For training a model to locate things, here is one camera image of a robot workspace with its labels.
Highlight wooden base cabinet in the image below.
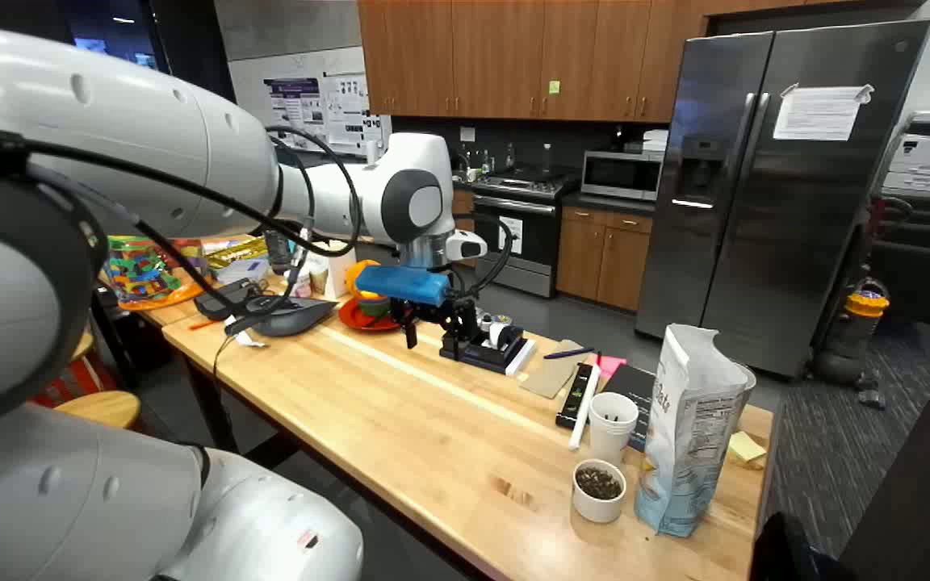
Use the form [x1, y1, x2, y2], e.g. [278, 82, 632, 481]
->
[555, 202, 655, 316]

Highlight white game controller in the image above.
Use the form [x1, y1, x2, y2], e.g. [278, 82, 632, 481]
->
[476, 311, 517, 347]

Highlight black controller stand box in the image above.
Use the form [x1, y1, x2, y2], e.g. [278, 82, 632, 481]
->
[440, 321, 539, 379]

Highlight wall posters board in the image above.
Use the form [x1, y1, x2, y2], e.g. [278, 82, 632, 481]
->
[259, 68, 395, 161]

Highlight white paper cup stack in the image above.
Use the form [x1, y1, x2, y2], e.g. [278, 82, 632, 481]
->
[588, 392, 644, 466]

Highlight silver microwave oven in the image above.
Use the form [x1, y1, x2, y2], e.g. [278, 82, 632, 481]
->
[578, 147, 669, 208]

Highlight orange fruit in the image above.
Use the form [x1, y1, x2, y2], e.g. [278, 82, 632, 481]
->
[339, 256, 381, 302]

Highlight white printed paper sheet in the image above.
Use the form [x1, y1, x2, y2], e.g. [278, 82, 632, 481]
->
[771, 82, 879, 146]

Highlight white marker pen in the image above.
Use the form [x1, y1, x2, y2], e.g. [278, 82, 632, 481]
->
[568, 364, 605, 452]

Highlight wooden wall cabinets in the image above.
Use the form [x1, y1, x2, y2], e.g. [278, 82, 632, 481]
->
[354, 0, 927, 126]

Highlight stainless steel refrigerator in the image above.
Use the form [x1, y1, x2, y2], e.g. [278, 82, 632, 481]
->
[632, 17, 930, 382]

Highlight dark grey flat pad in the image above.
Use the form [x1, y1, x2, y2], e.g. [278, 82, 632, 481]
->
[223, 296, 337, 343]

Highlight black sofa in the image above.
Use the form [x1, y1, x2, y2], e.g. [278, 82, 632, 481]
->
[864, 189, 930, 333]

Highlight brown paper notebook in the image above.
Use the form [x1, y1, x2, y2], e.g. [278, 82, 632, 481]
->
[517, 338, 588, 400]

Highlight black stove oven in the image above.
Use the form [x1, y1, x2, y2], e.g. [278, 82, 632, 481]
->
[471, 174, 575, 301]

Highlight yellow canister vacuum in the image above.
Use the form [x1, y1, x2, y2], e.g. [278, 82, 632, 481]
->
[814, 273, 893, 392]

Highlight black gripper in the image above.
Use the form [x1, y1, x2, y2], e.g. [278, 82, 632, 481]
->
[386, 289, 489, 352]

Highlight pink sticky notes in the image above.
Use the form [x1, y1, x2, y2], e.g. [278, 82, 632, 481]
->
[590, 352, 629, 383]

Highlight white note on oven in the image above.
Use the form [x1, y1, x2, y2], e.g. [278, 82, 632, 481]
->
[498, 213, 525, 258]

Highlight colourful toy pile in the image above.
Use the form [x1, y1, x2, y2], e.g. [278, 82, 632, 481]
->
[101, 232, 205, 316]

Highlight yellow sticky notes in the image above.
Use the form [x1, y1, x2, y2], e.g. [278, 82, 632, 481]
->
[728, 430, 768, 472]

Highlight white coffee bag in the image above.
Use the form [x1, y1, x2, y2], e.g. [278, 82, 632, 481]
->
[632, 321, 760, 542]

